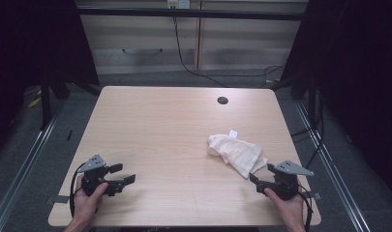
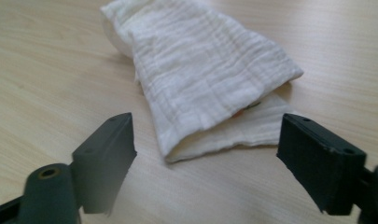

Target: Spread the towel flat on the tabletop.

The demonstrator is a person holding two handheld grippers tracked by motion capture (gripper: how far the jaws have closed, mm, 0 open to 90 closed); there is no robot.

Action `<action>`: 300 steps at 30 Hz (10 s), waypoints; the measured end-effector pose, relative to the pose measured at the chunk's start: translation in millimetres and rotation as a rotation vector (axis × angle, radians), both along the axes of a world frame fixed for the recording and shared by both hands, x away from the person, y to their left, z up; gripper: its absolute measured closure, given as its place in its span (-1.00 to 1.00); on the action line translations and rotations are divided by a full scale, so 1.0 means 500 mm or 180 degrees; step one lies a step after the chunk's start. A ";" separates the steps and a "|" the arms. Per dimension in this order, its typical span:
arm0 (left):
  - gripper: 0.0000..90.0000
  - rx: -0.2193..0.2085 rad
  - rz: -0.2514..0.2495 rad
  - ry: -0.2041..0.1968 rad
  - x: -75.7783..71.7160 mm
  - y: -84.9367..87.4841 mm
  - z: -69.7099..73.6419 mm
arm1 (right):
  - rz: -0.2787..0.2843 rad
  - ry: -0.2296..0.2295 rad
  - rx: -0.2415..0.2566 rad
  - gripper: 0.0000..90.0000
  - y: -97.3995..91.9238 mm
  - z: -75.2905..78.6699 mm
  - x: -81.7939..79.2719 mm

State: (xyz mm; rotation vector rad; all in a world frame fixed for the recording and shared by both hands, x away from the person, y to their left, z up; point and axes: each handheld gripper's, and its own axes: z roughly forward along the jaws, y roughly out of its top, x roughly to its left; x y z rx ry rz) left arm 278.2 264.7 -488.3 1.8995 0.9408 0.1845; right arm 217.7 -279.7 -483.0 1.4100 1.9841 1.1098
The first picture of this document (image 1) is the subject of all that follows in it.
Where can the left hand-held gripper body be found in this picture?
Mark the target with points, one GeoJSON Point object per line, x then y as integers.
{"type": "Point", "coordinates": [93, 177]}

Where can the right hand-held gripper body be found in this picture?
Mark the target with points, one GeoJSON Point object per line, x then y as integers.
{"type": "Point", "coordinates": [285, 183]}

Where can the cream ribbed towel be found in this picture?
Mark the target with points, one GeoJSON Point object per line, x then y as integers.
{"type": "Point", "coordinates": [235, 152]}

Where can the person's right hand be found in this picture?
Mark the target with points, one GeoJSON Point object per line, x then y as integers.
{"type": "Point", "coordinates": [292, 209]}

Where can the person's left hand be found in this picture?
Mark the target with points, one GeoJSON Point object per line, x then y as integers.
{"type": "Point", "coordinates": [85, 206]}

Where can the grey tape strip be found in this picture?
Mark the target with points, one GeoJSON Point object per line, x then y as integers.
{"type": "Point", "coordinates": [315, 196]}
{"type": "Point", "coordinates": [61, 199]}

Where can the small black floor strip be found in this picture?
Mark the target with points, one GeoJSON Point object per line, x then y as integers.
{"type": "Point", "coordinates": [69, 135]}

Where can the black metal stand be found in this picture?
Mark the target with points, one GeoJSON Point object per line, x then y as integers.
{"type": "Point", "coordinates": [312, 103]}
{"type": "Point", "coordinates": [45, 103]}

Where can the yellow floor tape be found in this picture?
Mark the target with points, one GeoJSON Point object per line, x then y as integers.
{"type": "Point", "coordinates": [35, 101]}

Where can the black curtain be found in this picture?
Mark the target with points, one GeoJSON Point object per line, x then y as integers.
{"type": "Point", "coordinates": [361, 80]}
{"type": "Point", "coordinates": [29, 48]}

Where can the black horizontal metal bar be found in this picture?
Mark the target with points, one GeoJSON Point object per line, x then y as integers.
{"type": "Point", "coordinates": [190, 14]}

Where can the silver floor rail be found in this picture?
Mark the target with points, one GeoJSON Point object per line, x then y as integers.
{"type": "Point", "coordinates": [332, 170]}
{"type": "Point", "coordinates": [19, 174]}

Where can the white wall outlet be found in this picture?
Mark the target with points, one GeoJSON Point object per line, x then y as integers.
{"type": "Point", "coordinates": [178, 4]}

